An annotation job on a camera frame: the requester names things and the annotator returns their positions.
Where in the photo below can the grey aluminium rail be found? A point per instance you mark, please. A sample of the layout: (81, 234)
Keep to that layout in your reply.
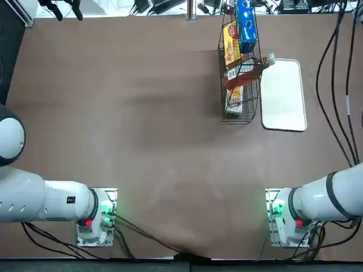
(28, 20)

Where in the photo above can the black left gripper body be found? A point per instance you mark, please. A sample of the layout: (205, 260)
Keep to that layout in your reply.
(61, 1)

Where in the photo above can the black power adapter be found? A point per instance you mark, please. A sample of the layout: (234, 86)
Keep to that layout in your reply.
(141, 5)

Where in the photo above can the blue Oreo cookie box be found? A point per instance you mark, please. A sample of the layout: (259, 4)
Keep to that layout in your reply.
(246, 25)

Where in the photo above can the white orange snack box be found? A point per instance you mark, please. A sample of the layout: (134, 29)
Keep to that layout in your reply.
(236, 97)

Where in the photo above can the white plastic tray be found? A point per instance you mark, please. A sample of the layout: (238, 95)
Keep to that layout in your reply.
(283, 96)

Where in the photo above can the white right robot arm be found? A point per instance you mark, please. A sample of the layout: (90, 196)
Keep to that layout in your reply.
(320, 195)

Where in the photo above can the silver aluminium post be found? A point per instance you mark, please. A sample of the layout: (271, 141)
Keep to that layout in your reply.
(190, 10)

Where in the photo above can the black flat device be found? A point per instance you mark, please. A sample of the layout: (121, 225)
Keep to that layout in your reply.
(167, 4)

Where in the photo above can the yellow snack box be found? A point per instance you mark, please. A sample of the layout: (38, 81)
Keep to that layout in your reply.
(229, 51)

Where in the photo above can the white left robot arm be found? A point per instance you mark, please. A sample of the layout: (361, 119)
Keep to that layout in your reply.
(56, 201)

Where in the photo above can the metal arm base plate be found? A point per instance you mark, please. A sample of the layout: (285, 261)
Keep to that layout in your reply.
(269, 198)
(112, 195)

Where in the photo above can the small red-lit device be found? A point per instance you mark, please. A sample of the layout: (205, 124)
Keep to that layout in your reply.
(229, 10)

